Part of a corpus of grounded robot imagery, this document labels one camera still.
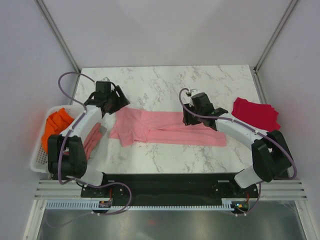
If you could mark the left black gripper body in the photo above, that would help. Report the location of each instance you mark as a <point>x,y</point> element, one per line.
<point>116,103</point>

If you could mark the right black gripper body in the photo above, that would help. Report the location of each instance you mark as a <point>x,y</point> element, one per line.
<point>190,119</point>

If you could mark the light pink t-shirt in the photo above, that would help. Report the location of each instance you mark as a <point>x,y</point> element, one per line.
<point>138,125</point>

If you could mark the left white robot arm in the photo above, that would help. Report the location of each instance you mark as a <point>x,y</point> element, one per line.
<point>67,158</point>

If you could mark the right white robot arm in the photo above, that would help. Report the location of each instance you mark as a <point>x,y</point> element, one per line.
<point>270,153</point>

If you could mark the dusty rose t-shirt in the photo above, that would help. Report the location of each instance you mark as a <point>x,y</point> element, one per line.
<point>92,140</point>

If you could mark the orange t-shirt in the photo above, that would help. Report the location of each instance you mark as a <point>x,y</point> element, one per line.
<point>54,125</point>

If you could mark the folded red t-shirt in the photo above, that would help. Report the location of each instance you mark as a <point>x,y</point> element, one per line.
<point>262,116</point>

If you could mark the white plastic laundry basket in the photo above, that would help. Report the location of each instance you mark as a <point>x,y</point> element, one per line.
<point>39,159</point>

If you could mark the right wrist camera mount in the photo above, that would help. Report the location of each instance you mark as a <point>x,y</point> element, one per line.
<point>192,92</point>

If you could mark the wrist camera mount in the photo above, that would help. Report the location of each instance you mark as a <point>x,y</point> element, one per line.
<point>192,92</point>
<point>105,79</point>

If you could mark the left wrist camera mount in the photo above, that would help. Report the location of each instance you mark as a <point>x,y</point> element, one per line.
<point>105,79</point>

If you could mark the left aluminium frame post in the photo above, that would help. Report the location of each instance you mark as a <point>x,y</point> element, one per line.
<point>57,34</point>

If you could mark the aluminium frame post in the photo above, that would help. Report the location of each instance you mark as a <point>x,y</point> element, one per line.
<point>276,33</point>
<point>57,34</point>

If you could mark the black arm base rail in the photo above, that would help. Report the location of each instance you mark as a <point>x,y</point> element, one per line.
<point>171,189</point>

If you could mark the white slotted cable duct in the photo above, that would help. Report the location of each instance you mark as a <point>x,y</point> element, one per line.
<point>99,205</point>

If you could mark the right aluminium frame post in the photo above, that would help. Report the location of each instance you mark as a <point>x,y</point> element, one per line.
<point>276,33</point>

